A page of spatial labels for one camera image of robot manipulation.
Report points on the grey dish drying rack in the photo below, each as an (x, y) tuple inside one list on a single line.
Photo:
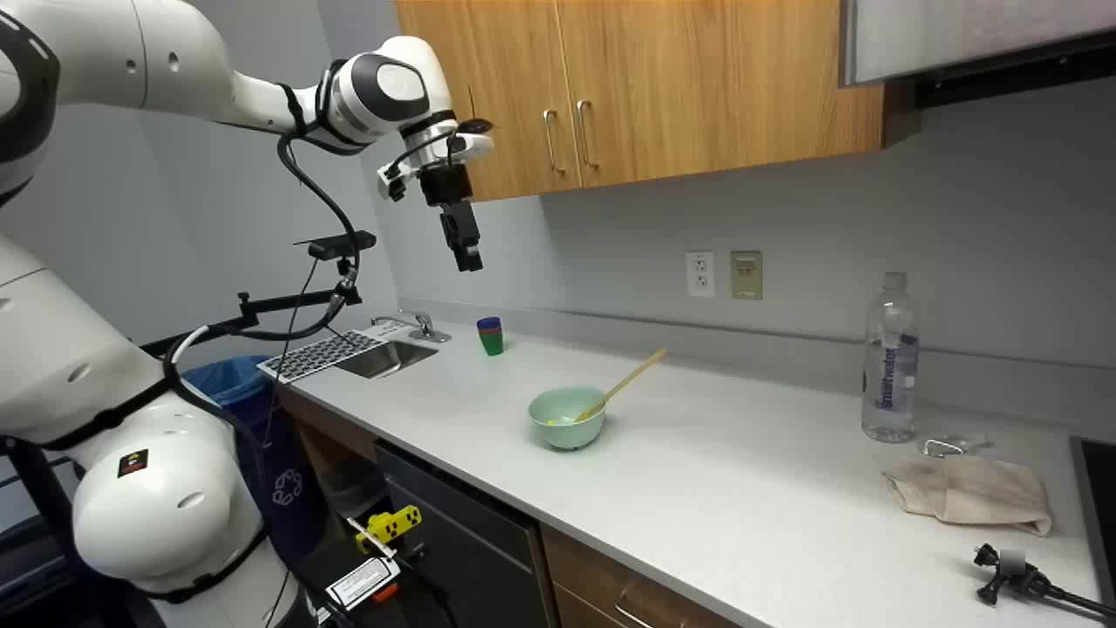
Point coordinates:
[(314, 354)]

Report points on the white red control box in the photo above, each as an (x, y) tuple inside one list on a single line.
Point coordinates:
[(365, 581)]

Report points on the white wall outlet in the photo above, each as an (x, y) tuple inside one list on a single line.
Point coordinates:
[(698, 274)]

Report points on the beige wall switch plate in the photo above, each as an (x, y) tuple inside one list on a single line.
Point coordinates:
[(747, 274)]

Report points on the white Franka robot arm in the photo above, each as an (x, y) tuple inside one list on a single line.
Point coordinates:
[(140, 46)]

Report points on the blue recycling bin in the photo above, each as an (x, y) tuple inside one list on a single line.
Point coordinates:
[(272, 466)]

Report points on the stacked blue green cups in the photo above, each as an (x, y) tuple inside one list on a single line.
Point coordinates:
[(491, 337)]

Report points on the clear plastic water bottle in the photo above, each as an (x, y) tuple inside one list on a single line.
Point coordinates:
[(892, 372)]

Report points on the wooden lower drawer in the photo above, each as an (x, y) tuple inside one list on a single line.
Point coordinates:
[(605, 588)]

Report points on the wooden spatula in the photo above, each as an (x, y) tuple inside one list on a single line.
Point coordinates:
[(628, 379)]

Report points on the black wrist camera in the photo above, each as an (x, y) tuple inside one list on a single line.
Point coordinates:
[(392, 184)]

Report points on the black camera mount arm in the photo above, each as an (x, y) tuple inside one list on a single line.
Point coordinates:
[(284, 303)]

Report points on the wooden cabinet door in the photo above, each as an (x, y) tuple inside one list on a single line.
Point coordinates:
[(719, 80), (511, 72)]

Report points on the light green bowl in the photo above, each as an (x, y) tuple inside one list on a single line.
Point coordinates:
[(568, 428)]

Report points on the black stove top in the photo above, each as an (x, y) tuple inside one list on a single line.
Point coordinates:
[(1101, 509)]

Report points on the beige crumpled cloth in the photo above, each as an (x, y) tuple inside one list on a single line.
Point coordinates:
[(971, 489)]

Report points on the black dishwasher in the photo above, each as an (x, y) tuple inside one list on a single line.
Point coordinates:
[(464, 535)]

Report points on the yellow hand tool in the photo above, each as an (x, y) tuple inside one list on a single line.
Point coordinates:
[(392, 525)]

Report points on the small black camera tripod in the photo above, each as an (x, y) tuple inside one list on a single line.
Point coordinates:
[(1017, 575)]

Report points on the steel sink basin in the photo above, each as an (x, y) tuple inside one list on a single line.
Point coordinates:
[(384, 356)]

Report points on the small clear wrapper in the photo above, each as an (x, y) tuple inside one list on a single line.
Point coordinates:
[(955, 445)]

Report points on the steel range hood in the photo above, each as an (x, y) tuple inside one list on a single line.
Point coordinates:
[(977, 35)]

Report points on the black exterior camera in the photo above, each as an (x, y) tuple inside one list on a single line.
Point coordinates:
[(342, 244)]

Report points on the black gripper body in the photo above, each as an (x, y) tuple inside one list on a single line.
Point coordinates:
[(452, 199)]

